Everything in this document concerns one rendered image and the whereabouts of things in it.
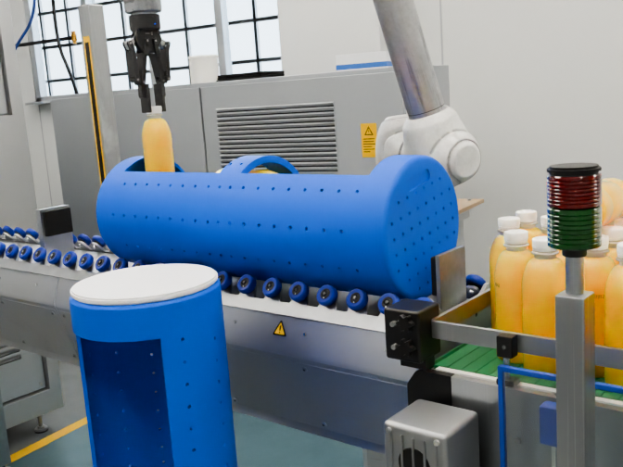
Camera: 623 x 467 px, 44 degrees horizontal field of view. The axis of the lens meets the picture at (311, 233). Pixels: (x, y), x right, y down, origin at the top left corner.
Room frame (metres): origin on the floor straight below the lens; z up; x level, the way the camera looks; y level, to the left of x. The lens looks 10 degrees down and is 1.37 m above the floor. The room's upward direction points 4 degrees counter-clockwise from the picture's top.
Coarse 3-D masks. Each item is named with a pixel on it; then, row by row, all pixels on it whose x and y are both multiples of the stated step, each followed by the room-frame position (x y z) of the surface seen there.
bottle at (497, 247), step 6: (498, 240) 1.37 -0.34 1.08; (492, 246) 1.38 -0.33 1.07; (498, 246) 1.36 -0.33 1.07; (504, 246) 1.36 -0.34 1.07; (492, 252) 1.37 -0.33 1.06; (498, 252) 1.36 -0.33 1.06; (492, 258) 1.37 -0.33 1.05; (492, 264) 1.37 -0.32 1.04; (492, 270) 1.37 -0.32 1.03; (492, 276) 1.37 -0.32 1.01; (492, 282) 1.37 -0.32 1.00; (492, 288) 1.37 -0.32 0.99; (492, 294) 1.37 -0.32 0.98; (492, 300) 1.37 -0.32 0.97; (492, 306) 1.37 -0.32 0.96; (492, 312) 1.38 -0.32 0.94; (492, 318) 1.38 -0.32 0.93; (492, 324) 1.38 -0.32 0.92
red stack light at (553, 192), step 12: (552, 180) 0.92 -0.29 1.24; (564, 180) 0.90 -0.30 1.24; (576, 180) 0.90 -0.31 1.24; (588, 180) 0.90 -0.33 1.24; (600, 180) 0.91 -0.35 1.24; (552, 192) 0.92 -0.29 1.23; (564, 192) 0.91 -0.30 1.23; (576, 192) 0.90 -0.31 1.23; (588, 192) 0.90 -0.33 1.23; (600, 192) 0.91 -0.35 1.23; (552, 204) 0.92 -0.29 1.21; (564, 204) 0.91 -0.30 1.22; (576, 204) 0.90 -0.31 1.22; (588, 204) 0.90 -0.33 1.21; (600, 204) 0.91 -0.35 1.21
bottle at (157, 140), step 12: (156, 120) 1.93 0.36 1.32; (144, 132) 1.93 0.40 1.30; (156, 132) 1.92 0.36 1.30; (168, 132) 1.94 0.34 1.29; (144, 144) 1.93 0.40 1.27; (156, 144) 1.92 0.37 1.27; (168, 144) 1.93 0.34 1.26; (144, 156) 1.94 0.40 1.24; (156, 156) 1.92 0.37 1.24; (168, 156) 1.93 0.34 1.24; (156, 168) 1.92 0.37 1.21; (168, 168) 1.93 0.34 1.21
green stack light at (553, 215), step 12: (552, 216) 0.92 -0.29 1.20; (564, 216) 0.91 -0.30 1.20; (576, 216) 0.90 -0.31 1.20; (588, 216) 0.90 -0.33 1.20; (600, 216) 0.91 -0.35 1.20; (552, 228) 0.92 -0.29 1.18; (564, 228) 0.91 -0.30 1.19; (576, 228) 0.90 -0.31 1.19; (588, 228) 0.90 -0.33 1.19; (600, 228) 0.91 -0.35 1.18; (552, 240) 0.92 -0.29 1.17; (564, 240) 0.91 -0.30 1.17; (576, 240) 0.90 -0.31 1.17; (588, 240) 0.90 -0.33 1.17; (600, 240) 0.91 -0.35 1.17
